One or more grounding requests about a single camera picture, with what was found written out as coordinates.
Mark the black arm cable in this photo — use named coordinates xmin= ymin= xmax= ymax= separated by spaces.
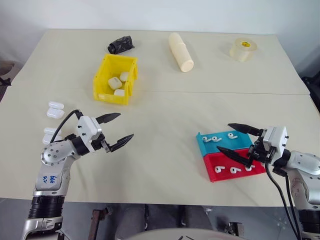
xmin=286 ymin=172 xmax=304 ymax=240
xmin=49 ymin=108 xmax=84 ymax=145
xmin=264 ymin=161 xmax=300 ymax=240

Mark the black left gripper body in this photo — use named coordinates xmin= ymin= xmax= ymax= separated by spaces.
xmin=91 ymin=133 xmax=112 ymax=154

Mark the rusty metal bracket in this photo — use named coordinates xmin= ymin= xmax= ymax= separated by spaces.
xmin=90 ymin=206 xmax=112 ymax=240

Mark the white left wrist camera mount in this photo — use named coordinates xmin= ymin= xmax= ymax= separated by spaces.
xmin=75 ymin=115 xmax=103 ymax=154

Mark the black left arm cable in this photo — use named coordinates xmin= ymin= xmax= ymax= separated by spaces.
xmin=49 ymin=108 xmax=84 ymax=145

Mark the black background object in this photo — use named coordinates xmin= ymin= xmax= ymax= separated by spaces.
xmin=300 ymin=75 xmax=320 ymax=114

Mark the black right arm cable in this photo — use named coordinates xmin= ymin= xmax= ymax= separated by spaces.
xmin=286 ymin=172 xmax=304 ymax=240
xmin=264 ymin=161 xmax=300 ymax=240

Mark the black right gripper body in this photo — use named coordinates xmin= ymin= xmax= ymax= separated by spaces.
xmin=246 ymin=136 xmax=275 ymax=166

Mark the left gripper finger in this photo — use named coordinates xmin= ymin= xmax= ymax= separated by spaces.
xmin=109 ymin=133 xmax=135 ymax=153
xmin=96 ymin=112 xmax=122 ymax=125

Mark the blue plastic tray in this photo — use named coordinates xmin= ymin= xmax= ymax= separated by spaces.
xmin=195 ymin=130 xmax=255 ymax=158

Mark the grey round background object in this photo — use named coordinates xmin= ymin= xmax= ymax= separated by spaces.
xmin=0 ymin=60 xmax=19 ymax=86

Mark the red plastic tray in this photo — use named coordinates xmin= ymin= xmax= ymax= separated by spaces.
xmin=202 ymin=148 xmax=267 ymax=184

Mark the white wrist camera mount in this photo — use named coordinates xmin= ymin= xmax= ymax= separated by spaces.
xmin=260 ymin=125 xmax=289 ymax=158
xmin=75 ymin=115 xmax=103 ymax=154

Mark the yellow plastic bin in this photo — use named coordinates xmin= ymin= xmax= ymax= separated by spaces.
xmin=92 ymin=53 xmax=139 ymax=106

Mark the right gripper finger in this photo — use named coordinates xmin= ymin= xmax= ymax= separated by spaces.
xmin=227 ymin=122 xmax=264 ymax=137
xmin=216 ymin=145 xmax=253 ymax=168

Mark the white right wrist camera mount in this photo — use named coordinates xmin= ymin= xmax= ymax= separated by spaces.
xmin=260 ymin=125 xmax=289 ymax=158

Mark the white open charging case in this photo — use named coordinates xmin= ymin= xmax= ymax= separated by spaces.
xmin=42 ymin=127 xmax=64 ymax=145
xmin=45 ymin=100 xmax=66 ymax=119

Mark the crumpled black plastic bag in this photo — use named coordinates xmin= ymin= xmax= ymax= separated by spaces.
xmin=107 ymin=35 xmax=137 ymax=54

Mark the clear tape roll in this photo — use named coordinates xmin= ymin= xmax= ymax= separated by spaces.
xmin=229 ymin=37 xmax=259 ymax=63

